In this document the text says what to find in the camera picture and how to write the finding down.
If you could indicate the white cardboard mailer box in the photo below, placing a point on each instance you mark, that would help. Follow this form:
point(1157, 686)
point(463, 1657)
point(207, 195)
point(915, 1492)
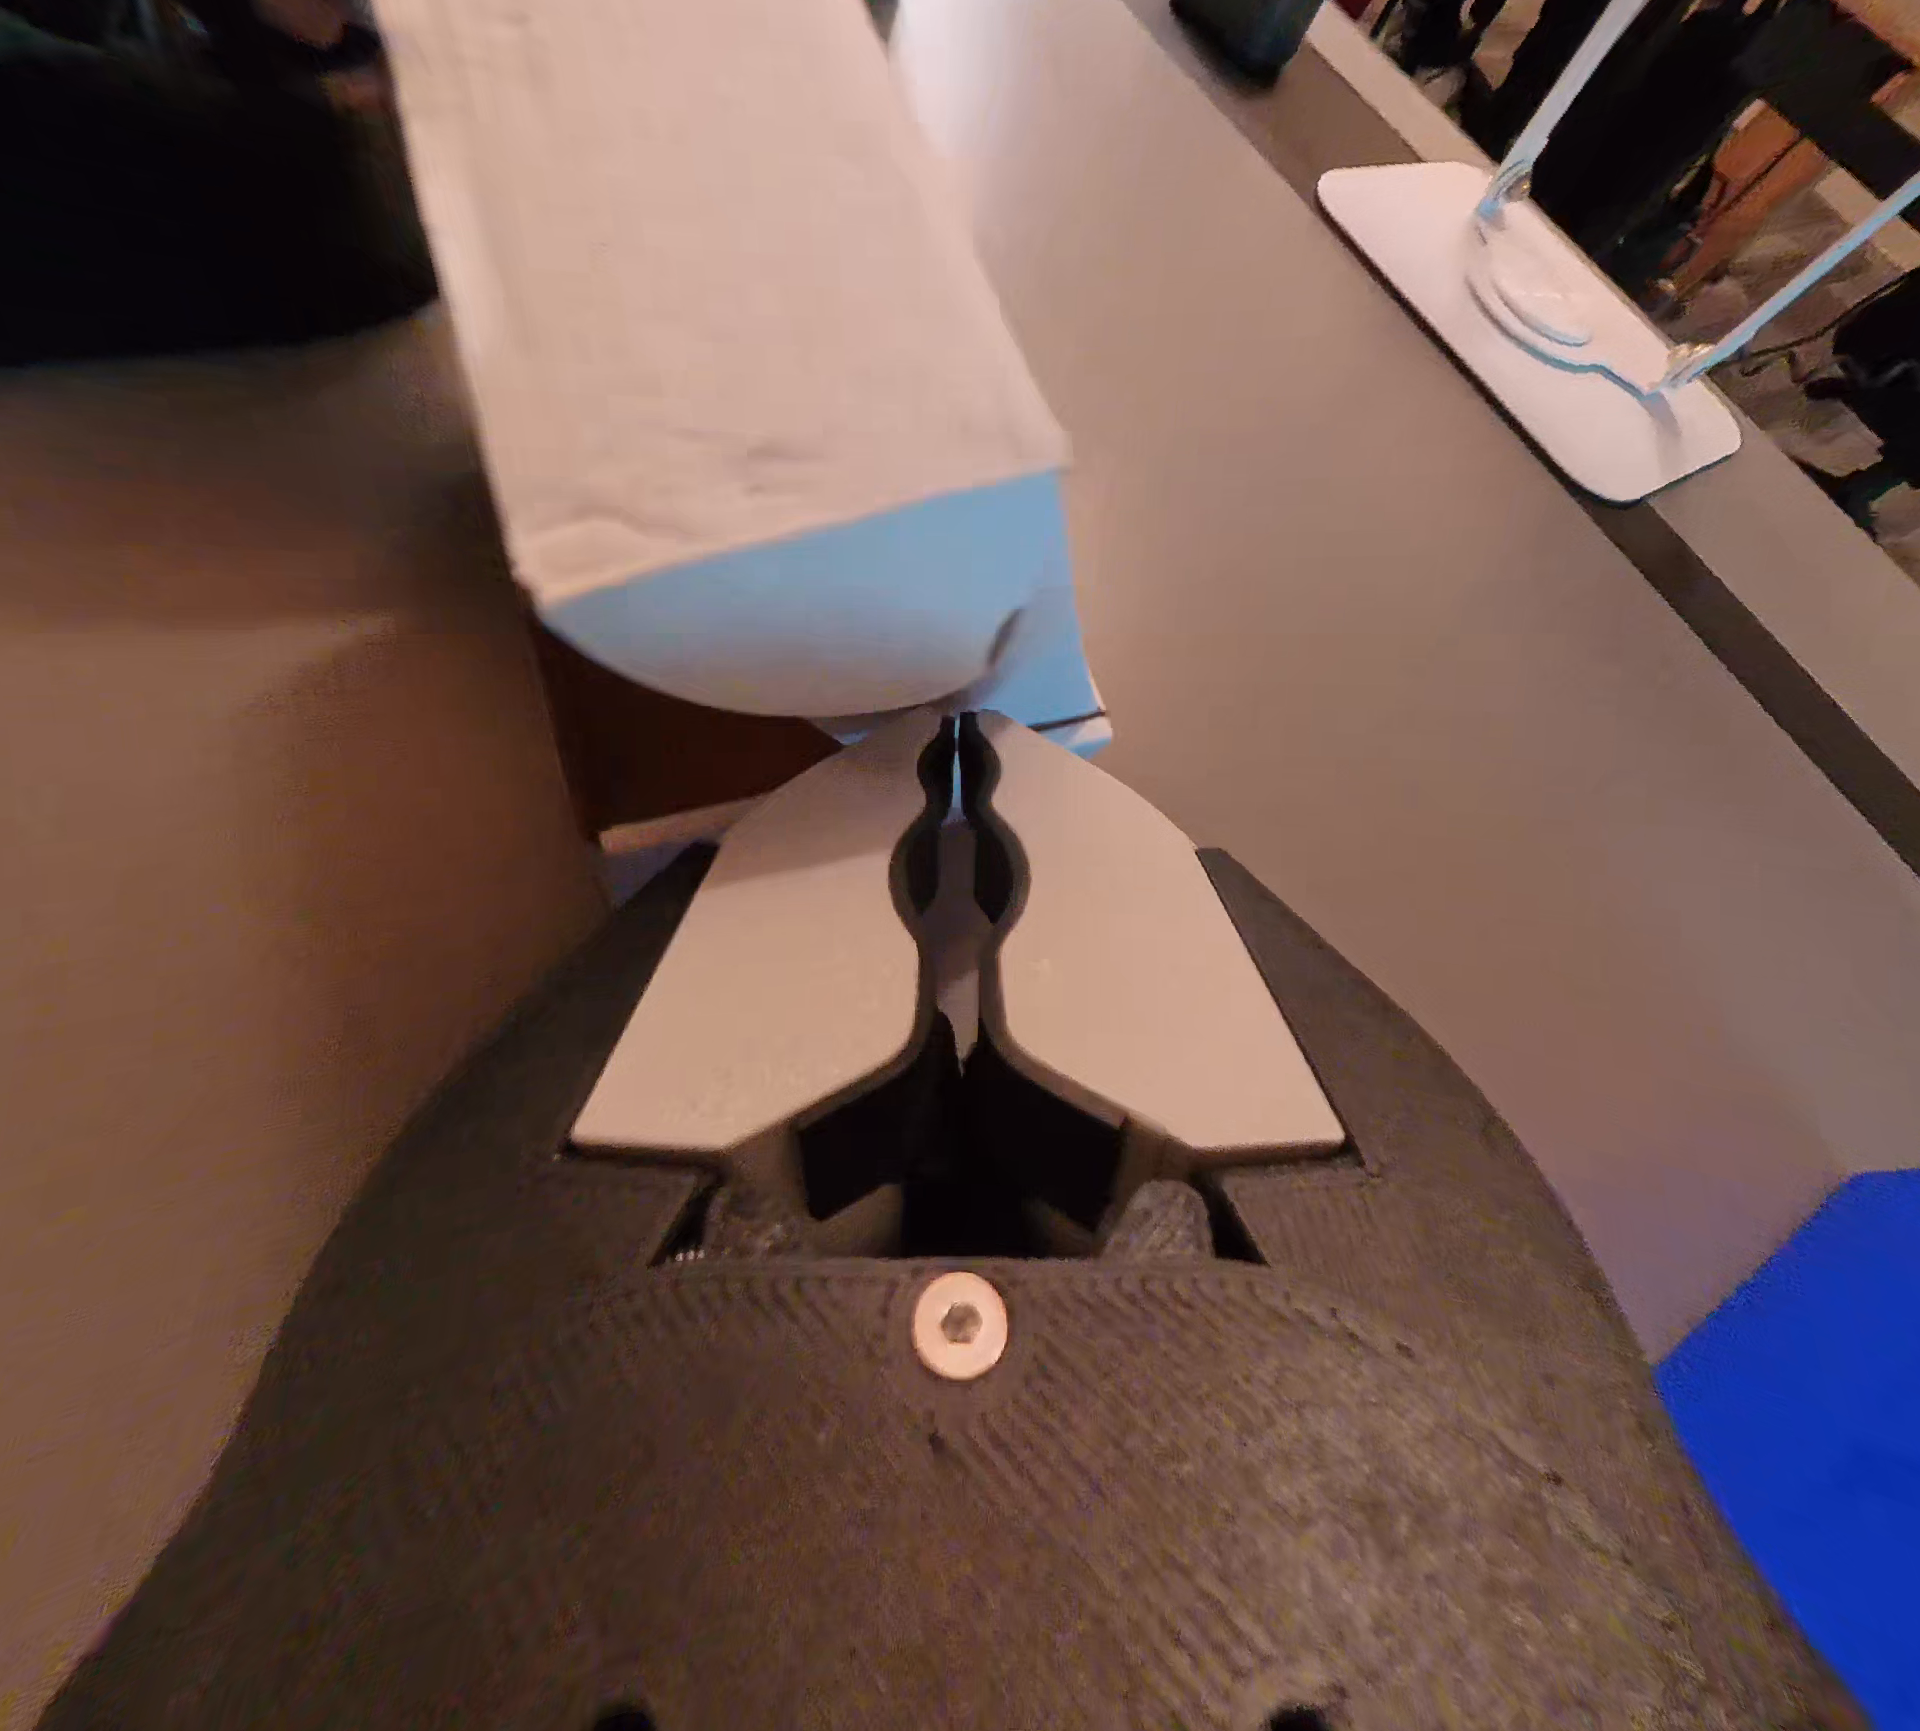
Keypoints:
point(660, 231)

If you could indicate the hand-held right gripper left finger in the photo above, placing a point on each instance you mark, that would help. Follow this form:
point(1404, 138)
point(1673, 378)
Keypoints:
point(781, 951)

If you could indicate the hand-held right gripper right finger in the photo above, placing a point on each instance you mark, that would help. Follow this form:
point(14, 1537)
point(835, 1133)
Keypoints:
point(1141, 966)

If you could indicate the large blue plastic bin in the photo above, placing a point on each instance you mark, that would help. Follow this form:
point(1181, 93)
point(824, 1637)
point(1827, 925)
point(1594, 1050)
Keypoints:
point(1816, 1461)

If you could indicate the white sign stand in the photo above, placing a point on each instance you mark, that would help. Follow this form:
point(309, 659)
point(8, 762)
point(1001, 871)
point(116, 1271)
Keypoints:
point(1410, 231)

